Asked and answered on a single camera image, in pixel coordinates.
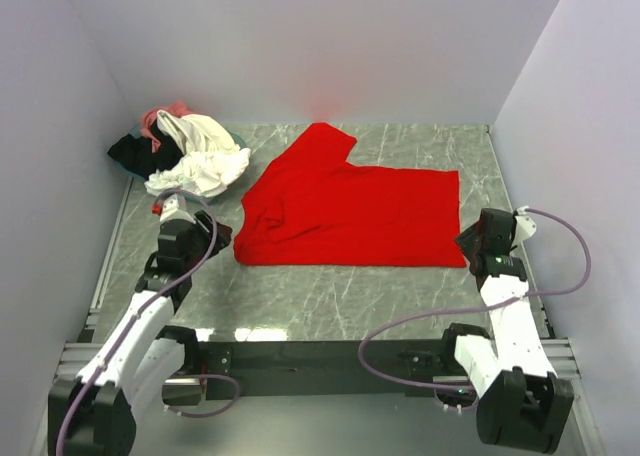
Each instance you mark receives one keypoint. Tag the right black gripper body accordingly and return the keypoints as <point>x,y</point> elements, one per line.
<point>512,244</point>

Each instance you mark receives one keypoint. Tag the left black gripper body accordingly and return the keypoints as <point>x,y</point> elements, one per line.
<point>201,239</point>

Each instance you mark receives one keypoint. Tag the red t shirt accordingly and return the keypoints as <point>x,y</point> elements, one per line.
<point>313,207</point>

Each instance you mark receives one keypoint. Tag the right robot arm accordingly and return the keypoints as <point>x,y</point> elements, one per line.
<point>521,402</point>

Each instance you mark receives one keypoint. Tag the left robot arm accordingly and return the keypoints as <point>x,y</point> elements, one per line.
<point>99,410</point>

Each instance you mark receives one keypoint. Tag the white t shirt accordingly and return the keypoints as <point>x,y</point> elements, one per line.
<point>204,142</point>

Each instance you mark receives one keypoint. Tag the black t shirt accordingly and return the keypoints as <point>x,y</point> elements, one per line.
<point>135,154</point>

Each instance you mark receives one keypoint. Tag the teal laundry basket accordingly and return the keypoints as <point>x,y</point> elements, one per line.
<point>189,184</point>

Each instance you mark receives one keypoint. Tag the black base crossbar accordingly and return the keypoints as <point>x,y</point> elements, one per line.
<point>319,368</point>

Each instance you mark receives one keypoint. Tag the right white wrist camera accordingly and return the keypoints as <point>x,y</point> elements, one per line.
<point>525,227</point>

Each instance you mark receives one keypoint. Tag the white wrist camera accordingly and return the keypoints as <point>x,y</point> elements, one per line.
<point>525,227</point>
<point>172,208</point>

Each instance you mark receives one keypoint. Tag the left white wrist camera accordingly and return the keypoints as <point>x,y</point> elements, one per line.
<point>172,208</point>

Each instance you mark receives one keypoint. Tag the aluminium frame rail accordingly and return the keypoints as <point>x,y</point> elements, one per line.
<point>455,393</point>

